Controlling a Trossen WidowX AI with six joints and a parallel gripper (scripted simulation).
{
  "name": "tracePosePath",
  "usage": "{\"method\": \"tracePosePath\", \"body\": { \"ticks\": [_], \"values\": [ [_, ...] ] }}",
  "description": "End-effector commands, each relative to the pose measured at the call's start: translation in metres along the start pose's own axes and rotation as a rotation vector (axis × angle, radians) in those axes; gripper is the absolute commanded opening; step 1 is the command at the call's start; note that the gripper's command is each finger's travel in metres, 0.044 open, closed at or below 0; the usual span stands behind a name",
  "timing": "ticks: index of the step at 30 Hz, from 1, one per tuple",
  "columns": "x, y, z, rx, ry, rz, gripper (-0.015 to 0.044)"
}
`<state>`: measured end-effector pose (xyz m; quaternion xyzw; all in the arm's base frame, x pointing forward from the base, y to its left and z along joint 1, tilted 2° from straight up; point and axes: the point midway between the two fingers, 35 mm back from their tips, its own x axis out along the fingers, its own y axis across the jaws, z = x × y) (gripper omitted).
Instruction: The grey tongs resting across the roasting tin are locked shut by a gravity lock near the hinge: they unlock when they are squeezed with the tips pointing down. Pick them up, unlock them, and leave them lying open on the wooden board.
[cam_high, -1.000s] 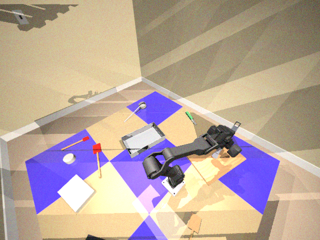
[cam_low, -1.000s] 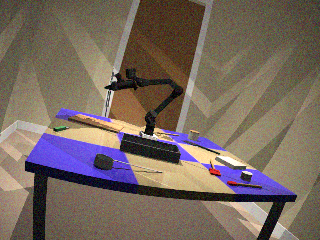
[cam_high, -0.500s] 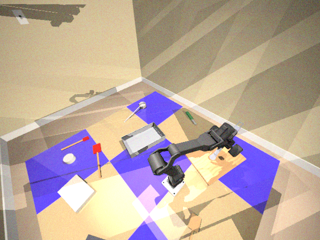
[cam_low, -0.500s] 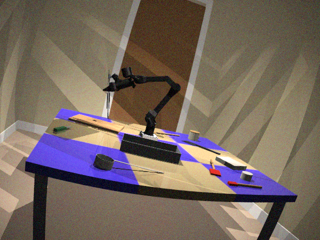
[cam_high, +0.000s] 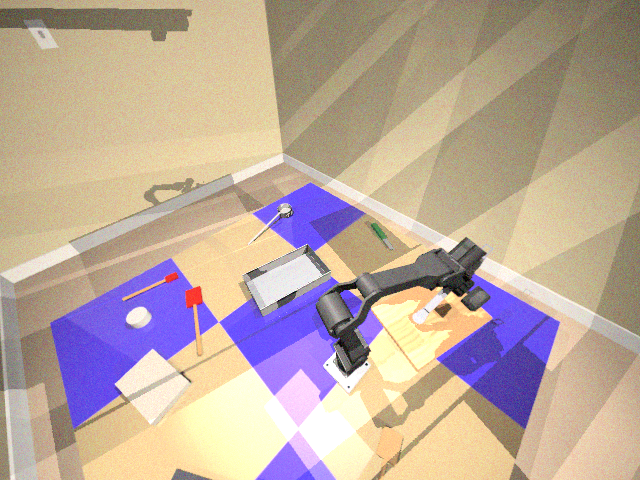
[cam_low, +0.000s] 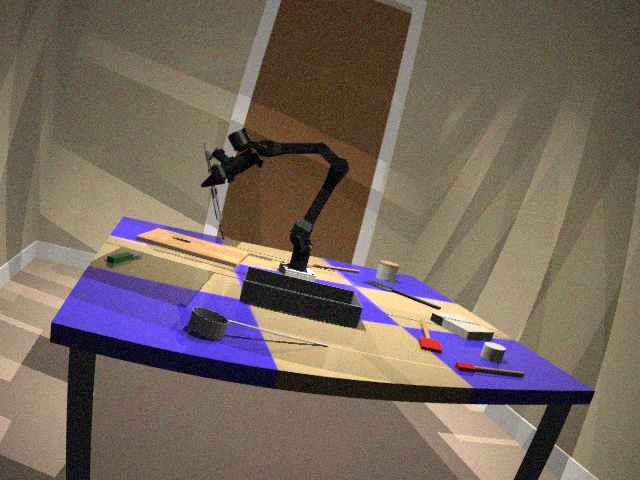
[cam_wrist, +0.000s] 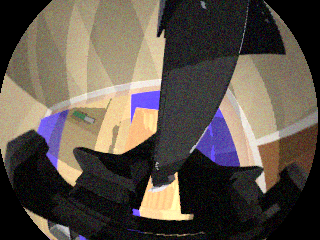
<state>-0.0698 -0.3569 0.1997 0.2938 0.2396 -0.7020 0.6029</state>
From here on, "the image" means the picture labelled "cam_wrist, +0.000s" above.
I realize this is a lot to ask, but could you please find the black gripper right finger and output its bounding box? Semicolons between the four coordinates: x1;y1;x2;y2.
177;147;264;215

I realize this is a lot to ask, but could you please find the light orange flat square board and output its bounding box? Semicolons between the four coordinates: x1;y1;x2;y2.
124;108;180;211

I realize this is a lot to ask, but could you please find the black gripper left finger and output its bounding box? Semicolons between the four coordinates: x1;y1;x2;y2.
72;133;156;211

